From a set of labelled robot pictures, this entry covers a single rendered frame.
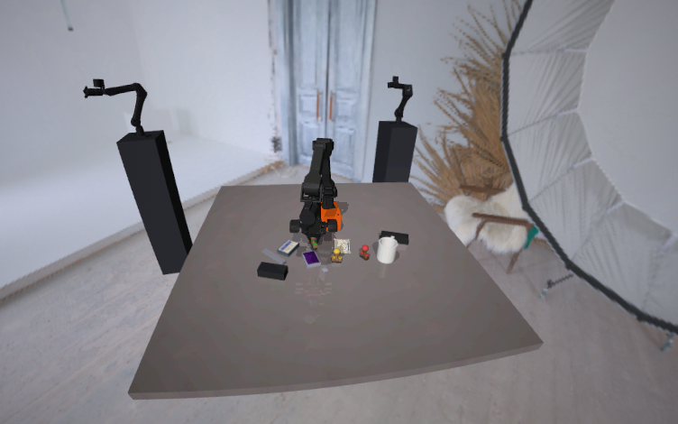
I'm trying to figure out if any cream inspection card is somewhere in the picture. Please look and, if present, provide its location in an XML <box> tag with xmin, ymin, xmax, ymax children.
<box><xmin>334</xmin><ymin>239</ymin><xmax>351</xmax><ymax>253</ymax></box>

